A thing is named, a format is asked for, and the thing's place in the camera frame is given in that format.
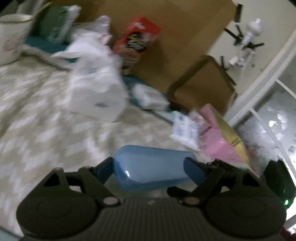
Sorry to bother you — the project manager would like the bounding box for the small brown cardboard box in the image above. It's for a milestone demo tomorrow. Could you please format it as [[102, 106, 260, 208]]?
[[167, 55, 237, 115]]

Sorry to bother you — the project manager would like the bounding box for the light blue soft pouch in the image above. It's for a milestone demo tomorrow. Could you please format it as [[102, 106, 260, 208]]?
[[113, 145, 197, 192]]

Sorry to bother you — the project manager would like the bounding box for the white wall-mounted device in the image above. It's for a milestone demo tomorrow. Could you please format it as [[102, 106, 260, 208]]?
[[219, 3, 265, 86]]

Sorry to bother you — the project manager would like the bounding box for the white tissue packet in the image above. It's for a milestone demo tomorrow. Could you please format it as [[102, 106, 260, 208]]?
[[171, 111, 200, 151]]

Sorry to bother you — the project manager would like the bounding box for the white mug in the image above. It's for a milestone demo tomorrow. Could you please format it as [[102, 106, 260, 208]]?
[[0, 14, 34, 66]]

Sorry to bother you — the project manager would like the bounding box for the patterned beige tablecloth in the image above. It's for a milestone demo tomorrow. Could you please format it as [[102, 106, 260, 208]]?
[[1, 56, 182, 235]]

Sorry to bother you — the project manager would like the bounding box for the green book package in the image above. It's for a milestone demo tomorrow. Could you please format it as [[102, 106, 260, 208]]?
[[37, 5, 82, 44]]

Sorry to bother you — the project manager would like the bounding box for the large brown cardboard board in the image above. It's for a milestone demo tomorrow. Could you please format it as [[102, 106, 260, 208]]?
[[52, 0, 236, 91]]

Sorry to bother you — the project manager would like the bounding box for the pink and yellow storage box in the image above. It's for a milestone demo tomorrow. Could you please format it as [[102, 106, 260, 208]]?
[[199, 103, 256, 174]]

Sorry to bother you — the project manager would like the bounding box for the teal striped cloth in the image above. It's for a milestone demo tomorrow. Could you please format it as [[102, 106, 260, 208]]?
[[22, 36, 77, 66]]

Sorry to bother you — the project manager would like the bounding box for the white plastic bag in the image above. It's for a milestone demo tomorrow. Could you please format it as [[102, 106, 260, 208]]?
[[52, 15, 128, 122]]

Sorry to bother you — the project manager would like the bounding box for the white wipes pack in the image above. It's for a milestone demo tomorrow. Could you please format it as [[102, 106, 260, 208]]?
[[131, 83, 170, 111]]

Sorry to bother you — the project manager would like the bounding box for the red snack bag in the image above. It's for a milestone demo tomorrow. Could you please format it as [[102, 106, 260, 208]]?
[[112, 14, 162, 69]]

